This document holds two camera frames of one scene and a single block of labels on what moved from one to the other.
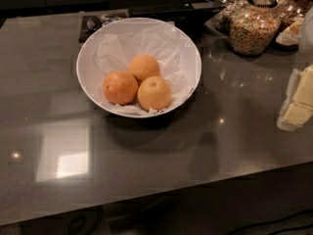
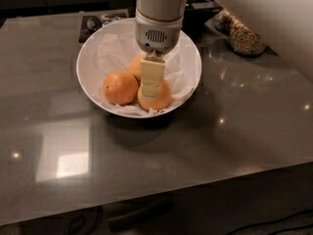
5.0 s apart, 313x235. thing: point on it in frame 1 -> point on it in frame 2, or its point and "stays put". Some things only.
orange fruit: [120, 87] stays put
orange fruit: [154, 92] stays put
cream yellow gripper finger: [298, 106] -> [152, 70]
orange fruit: [143, 67] stays put
